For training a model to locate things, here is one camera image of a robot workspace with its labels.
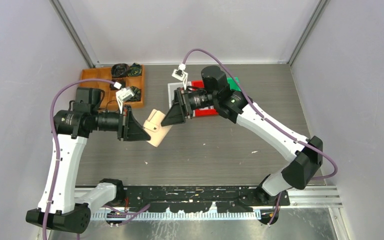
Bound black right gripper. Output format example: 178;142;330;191
161;87;217;128

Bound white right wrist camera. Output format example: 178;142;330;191
171;63;188;89

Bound red plastic bin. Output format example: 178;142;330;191
190;80;218;117

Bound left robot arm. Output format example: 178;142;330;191
25;87;151;234

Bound black rolled tie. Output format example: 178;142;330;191
110;63;130;78

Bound green plastic bin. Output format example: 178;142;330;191
227;77;240;89

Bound small dark rolled tie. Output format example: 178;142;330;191
110;78;126;91

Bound green floral rolled tie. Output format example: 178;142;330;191
128;62;143;77

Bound orange wooden compartment tray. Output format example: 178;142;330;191
78;64;146;112

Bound white plastic bin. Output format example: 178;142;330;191
167;82;195;119

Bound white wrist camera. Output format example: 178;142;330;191
171;63;188;89
115;87;135;113

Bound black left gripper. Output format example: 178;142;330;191
91;104;151;141

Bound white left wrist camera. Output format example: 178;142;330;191
115;87;135;113

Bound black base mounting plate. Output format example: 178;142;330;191
109;185;277;213

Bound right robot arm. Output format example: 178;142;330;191
161;63;323;206

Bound dark floral rolled tie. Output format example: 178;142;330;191
127;86;142;102

